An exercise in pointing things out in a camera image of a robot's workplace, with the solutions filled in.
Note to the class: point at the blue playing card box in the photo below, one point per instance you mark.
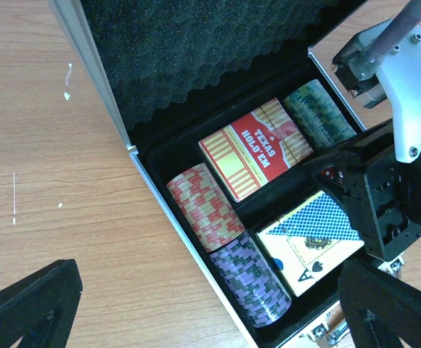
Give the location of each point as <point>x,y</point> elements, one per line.
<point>309,242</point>

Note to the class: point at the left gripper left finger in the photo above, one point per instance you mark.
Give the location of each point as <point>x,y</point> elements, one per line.
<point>39,310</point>

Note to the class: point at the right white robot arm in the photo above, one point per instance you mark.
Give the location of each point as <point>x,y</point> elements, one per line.
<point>386,59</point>

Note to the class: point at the red die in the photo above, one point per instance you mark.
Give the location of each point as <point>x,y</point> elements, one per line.
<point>333,174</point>

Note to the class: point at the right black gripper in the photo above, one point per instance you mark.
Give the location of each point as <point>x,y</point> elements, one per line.
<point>375,191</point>

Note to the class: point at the red playing card box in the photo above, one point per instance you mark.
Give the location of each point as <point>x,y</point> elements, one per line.
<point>255,149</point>

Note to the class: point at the orange poker chip stack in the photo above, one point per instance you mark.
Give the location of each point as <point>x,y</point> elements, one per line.
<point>205,207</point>

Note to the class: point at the green poker chip stack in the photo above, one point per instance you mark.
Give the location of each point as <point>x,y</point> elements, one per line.
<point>318,116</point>

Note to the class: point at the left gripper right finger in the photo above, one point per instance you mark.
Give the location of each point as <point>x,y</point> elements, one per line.
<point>380,310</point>

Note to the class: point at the aluminium poker case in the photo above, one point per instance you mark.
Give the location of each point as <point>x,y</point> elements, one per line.
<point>171,72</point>

